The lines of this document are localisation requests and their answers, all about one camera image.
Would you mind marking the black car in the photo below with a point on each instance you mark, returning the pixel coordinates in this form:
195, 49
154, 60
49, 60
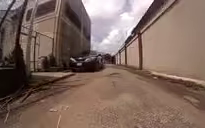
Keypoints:
86, 61

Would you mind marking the brown dirt road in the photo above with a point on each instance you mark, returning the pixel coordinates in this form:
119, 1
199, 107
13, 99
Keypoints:
116, 96

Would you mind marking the tall beige building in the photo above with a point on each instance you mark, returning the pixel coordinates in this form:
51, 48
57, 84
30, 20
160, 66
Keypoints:
70, 30

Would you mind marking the concrete pavement slab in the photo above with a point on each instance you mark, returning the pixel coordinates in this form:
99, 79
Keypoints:
50, 76

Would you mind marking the metal fence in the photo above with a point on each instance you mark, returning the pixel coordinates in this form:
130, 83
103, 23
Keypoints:
40, 46

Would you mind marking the bare tree trunks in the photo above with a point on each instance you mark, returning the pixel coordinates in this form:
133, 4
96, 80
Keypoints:
20, 50

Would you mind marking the pale concrete kerb strip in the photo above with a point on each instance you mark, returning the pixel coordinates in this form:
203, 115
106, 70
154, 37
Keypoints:
186, 80

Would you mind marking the fallen branches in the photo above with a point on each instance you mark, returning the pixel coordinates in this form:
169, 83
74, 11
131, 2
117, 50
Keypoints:
20, 96

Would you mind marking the long beige wall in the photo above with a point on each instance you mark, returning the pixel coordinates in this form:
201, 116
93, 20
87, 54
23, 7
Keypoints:
176, 43

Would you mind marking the dark low wall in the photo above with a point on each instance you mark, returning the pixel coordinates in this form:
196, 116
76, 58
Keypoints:
3, 81

